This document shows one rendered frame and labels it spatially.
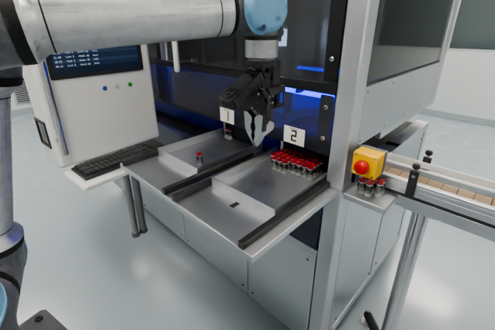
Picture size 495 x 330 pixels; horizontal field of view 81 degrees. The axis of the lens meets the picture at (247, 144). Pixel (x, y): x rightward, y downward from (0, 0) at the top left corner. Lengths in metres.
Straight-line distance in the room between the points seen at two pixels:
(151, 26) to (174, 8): 0.04
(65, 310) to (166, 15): 1.73
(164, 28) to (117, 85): 1.05
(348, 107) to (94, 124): 1.08
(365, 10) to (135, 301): 1.69
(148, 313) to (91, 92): 1.13
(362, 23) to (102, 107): 1.11
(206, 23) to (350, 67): 0.50
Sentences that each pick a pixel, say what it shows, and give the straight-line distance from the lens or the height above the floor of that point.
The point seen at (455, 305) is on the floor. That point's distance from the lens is 2.06.
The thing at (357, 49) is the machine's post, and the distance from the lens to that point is 0.85.
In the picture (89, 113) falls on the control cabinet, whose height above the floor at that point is 1.01.
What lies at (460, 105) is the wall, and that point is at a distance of 5.53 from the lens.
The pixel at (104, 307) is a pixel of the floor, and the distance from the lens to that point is 1.89.
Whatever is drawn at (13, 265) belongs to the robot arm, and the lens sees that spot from 0.69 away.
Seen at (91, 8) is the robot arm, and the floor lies 1.39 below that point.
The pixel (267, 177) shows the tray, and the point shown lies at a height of 0.88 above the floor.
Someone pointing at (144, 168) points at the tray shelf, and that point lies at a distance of 1.13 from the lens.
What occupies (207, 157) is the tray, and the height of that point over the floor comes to 0.88.
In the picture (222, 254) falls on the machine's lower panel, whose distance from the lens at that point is 1.67.
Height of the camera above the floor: 1.37
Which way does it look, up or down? 22 degrees down
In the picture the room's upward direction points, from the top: straight up
